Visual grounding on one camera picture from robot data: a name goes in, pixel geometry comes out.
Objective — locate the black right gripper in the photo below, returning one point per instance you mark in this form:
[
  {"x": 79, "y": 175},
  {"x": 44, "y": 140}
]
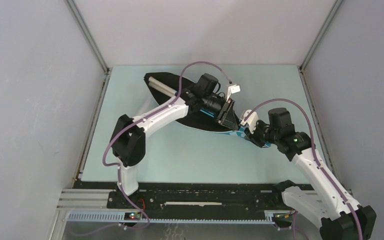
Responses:
[{"x": 253, "y": 137}]

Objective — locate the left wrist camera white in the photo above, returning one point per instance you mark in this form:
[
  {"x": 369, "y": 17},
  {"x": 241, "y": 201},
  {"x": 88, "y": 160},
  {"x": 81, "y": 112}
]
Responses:
[{"x": 231, "y": 89}]

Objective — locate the aluminium frame post right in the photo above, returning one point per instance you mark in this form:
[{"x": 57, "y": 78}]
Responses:
[{"x": 321, "y": 33}]

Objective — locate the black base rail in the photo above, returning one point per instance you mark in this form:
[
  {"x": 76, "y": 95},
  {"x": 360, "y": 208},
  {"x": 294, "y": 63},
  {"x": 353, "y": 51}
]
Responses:
[{"x": 204, "y": 201}]

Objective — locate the aluminium frame post left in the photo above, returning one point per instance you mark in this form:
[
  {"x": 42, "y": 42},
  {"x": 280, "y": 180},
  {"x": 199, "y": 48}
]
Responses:
[{"x": 87, "y": 34}]

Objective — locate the grey cable duct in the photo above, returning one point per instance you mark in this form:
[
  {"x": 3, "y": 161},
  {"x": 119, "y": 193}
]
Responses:
[{"x": 119, "y": 217}]

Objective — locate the blue racket bag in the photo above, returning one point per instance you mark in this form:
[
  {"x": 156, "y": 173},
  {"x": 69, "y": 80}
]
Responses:
[{"x": 202, "y": 97}]

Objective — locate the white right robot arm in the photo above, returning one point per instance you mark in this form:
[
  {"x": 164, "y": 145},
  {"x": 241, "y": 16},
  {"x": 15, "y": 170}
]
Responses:
[{"x": 338, "y": 216}]

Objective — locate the aluminium frame post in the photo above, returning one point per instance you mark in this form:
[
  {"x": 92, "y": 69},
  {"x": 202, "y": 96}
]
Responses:
[
  {"x": 321, "y": 33},
  {"x": 87, "y": 34}
]

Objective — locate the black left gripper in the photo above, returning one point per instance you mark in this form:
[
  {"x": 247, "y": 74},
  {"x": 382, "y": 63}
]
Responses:
[{"x": 226, "y": 118}]

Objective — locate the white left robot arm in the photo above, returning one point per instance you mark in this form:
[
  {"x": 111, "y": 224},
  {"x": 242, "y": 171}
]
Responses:
[{"x": 130, "y": 133}]

